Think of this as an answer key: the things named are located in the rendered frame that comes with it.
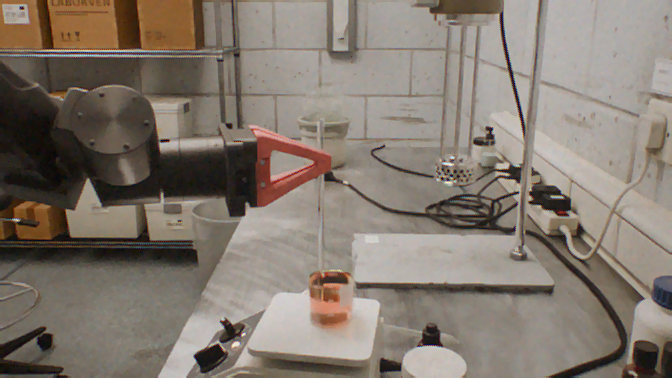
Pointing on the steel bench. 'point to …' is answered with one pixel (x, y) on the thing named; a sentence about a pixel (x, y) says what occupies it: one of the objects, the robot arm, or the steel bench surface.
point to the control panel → (229, 347)
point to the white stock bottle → (654, 318)
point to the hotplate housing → (260, 367)
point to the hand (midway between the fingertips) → (321, 161)
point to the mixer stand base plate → (445, 262)
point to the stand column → (530, 129)
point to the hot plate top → (368, 316)
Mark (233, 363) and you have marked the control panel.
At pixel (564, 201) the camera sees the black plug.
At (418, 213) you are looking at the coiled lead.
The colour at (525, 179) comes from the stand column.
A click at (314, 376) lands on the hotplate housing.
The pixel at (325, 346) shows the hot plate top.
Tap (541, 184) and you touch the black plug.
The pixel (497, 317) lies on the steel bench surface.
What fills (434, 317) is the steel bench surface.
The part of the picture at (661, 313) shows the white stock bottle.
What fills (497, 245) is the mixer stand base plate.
